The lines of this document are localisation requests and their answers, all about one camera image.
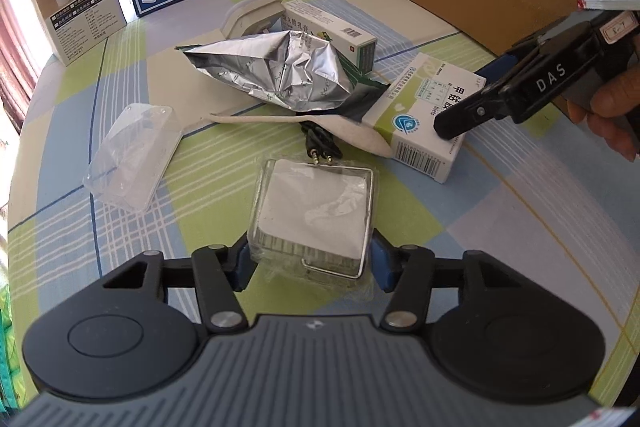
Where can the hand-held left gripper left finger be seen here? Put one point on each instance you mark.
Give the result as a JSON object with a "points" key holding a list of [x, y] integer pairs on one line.
{"points": [[241, 265]]}

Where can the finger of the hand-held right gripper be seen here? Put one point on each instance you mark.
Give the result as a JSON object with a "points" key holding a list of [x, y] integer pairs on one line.
{"points": [[465, 119], [492, 67]]}

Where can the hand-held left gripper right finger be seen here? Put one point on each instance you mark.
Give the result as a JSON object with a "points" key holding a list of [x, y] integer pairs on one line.
{"points": [[382, 267]]}

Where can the green white medicine box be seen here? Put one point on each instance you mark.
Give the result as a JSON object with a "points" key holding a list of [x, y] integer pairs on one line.
{"points": [[425, 144]]}

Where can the clear box with white paper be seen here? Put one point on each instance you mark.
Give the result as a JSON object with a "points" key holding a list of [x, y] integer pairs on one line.
{"points": [[310, 207]]}

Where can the checked tablecloth desktop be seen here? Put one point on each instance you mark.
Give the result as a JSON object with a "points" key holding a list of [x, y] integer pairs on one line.
{"points": [[90, 232]]}

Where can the person's right hand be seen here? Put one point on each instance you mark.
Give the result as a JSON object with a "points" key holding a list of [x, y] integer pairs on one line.
{"points": [[617, 102]]}

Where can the clear plastic lid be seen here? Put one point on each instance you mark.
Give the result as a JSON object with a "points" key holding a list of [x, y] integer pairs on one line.
{"points": [[132, 157]]}

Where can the long white ointment box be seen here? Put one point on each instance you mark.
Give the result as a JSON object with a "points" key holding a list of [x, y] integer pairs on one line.
{"points": [[330, 27]]}

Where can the silver foil bag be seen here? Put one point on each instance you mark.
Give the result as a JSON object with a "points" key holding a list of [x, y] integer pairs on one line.
{"points": [[285, 67]]}

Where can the white plug adapter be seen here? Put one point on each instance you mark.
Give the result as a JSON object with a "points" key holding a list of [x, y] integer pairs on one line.
{"points": [[250, 14]]}

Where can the pink curtain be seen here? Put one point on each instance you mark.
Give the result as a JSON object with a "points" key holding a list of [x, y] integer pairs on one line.
{"points": [[15, 47]]}

